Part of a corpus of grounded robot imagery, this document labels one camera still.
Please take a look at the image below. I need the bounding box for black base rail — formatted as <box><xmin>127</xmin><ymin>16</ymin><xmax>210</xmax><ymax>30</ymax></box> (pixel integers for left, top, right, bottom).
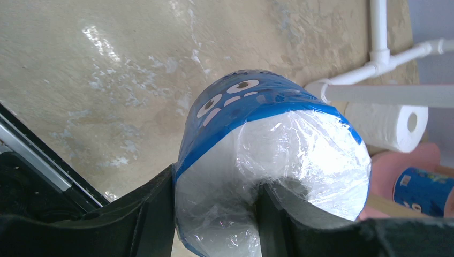
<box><xmin>1</xmin><ymin>106</ymin><xmax>109</xmax><ymax>223</ymax></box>

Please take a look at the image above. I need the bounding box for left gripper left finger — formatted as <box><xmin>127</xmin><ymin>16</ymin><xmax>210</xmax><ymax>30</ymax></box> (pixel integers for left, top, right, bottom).
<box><xmin>1</xmin><ymin>167</ymin><xmax>175</xmax><ymax>256</ymax></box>

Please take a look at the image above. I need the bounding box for pink three-tier shelf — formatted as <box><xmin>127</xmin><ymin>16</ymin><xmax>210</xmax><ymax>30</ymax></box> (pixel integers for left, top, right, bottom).
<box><xmin>359</xmin><ymin>143</ymin><xmax>453</xmax><ymax>220</ymax></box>

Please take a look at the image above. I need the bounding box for white roll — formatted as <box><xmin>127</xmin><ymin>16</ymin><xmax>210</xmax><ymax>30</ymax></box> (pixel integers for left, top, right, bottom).
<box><xmin>392</xmin><ymin>168</ymin><xmax>453</xmax><ymax>218</ymax></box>
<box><xmin>345</xmin><ymin>102</ymin><xmax>429</xmax><ymax>153</ymax></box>
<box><xmin>173</xmin><ymin>70</ymin><xmax>371</xmax><ymax>256</ymax></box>

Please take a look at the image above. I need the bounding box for white pvc pipe frame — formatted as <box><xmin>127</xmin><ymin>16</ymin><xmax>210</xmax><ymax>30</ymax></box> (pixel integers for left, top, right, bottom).
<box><xmin>305</xmin><ymin>1</ymin><xmax>453</xmax><ymax>108</ymax></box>

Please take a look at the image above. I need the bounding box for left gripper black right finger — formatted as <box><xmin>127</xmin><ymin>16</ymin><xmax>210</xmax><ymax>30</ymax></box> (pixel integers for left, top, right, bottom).
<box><xmin>256</xmin><ymin>183</ymin><xmax>453</xmax><ymax>256</ymax></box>

